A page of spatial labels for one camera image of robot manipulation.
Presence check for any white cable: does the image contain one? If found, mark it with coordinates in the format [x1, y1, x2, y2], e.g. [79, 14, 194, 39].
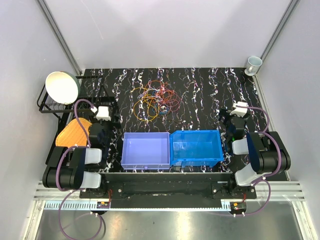
[147, 83, 171, 111]

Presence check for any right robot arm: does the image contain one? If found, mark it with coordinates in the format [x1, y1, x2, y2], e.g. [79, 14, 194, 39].
[218, 103, 291, 199]

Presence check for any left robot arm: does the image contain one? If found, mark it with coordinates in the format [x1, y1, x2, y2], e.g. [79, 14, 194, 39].
[42, 97, 121, 198]

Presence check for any purple plastic bin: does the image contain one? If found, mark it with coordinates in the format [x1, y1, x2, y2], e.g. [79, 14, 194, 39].
[121, 132, 170, 170]

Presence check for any orange woven plate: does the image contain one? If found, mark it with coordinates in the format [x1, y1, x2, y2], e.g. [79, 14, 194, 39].
[55, 119, 87, 148]

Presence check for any blue plastic bin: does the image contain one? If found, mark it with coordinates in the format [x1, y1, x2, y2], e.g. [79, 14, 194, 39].
[169, 129, 224, 168]

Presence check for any white bowl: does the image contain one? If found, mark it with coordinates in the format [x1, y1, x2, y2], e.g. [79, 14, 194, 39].
[45, 71, 81, 105]

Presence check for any white mug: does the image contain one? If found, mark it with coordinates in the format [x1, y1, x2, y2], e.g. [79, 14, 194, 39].
[244, 56, 263, 76]

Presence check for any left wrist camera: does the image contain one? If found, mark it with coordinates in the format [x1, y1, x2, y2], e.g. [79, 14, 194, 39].
[95, 106, 111, 121]

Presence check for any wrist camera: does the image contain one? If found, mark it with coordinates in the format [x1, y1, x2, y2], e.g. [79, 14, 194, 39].
[230, 101, 249, 118]
[95, 106, 111, 121]

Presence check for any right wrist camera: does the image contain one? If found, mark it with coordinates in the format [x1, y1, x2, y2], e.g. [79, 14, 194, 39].
[230, 101, 249, 118]

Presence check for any black wire dish rack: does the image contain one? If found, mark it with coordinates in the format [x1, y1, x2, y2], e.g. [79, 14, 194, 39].
[37, 75, 116, 170]

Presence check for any blue cable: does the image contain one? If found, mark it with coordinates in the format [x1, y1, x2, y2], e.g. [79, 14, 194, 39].
[147, 93, 171, 117]

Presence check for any pink cable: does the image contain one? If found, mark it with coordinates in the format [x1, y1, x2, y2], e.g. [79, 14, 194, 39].
[159, 87, 185, 115]

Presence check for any red cable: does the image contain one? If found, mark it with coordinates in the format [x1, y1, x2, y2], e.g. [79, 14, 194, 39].
[144, 79, 176, 101]

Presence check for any orange cable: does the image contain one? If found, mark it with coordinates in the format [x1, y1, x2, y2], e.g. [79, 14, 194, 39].
[131, 86, 161, 121]

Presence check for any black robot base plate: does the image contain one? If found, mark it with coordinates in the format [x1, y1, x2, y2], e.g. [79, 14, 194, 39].
[79, 172, 257, 211]

